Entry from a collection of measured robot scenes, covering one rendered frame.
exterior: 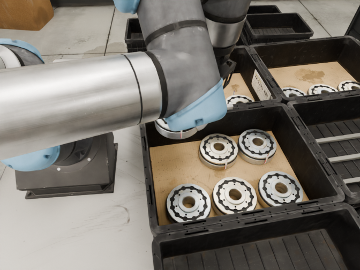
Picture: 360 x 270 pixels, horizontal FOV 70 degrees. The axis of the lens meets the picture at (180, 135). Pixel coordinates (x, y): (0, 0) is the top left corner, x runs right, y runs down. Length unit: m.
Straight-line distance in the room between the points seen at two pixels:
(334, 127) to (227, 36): 0.59
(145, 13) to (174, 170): 0.46
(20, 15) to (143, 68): 3.22
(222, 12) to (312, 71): 0.77
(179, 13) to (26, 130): 0.18
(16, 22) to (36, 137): 3.31
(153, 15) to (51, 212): 0.68
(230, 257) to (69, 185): 0.47
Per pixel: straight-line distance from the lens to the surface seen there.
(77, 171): 0.79
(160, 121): 0.55
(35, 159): 0.58
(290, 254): 0.64
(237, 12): 0.39
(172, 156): 0.71
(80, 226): 0.80
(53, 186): 0.82
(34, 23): 3.42
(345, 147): 0.87
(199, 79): 0.27
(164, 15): 0.29
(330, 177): 0.64
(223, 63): 0.49
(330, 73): 1.14
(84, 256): 0.77
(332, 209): 0.60
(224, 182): 0.64
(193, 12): 0.30
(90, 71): 0.25
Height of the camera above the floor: 1.41
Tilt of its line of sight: 49 degrees down
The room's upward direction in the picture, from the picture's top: straight up
